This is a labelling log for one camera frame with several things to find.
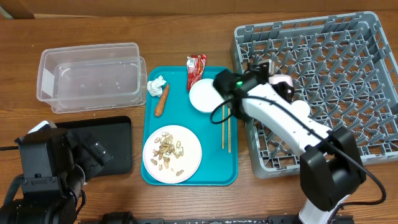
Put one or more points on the pink shallow bowl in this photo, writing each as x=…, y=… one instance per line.
x=282, y=83

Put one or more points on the white bowl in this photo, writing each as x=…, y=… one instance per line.
x=204, y=97

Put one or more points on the red snack wrapper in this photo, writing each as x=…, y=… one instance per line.
x=195, y=68

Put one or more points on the white cup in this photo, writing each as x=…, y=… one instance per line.
x=301, y=108

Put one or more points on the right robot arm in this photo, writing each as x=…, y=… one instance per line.
x=330, y=165

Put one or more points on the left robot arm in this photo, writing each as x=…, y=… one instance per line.
x=56, y=163

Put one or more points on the grey dishwasher rack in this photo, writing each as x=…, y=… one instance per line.
x=341, y=65

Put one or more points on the teal serving tray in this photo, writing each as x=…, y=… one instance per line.
x=218, y=167

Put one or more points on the crumpled white tissue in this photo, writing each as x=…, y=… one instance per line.
x=155, y=87

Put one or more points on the orange carrot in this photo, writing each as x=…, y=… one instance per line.
x=159, y=109

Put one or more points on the white plate with peanut shells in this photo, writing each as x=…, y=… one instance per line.
x=172, y=154

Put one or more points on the clear plastic storage bin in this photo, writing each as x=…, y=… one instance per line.
x=92, y=77

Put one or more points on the black rectangular tray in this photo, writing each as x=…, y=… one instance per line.
x=114, y=134

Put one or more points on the black mounting rail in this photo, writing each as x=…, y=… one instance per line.
x=128, y=218

